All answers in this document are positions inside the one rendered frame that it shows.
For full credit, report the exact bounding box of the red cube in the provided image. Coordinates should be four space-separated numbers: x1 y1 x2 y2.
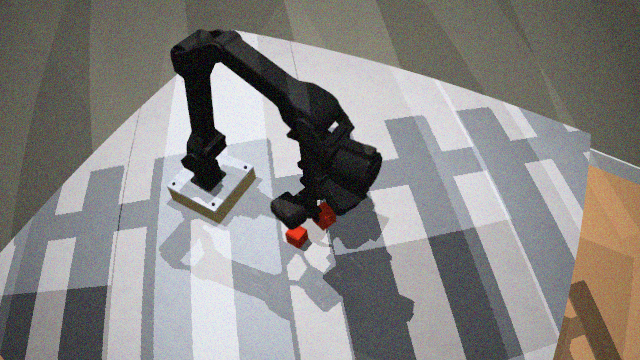
312 202 336 231
285 226 308 249

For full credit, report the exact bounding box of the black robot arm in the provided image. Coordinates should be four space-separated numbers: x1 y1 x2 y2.
170 29 382 216

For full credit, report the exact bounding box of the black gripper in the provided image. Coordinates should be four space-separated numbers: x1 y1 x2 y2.
270 160 334 230

